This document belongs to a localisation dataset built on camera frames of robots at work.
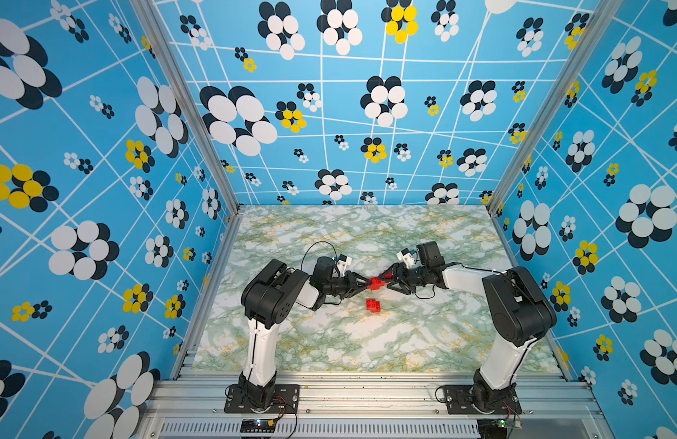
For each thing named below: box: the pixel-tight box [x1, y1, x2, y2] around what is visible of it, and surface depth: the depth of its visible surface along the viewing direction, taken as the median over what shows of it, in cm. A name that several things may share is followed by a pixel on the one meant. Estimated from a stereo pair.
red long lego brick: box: [367, 277, 386, 290], surface depth 96 cm
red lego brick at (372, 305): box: [365, 298, 382, 312], surface depth 91 cm
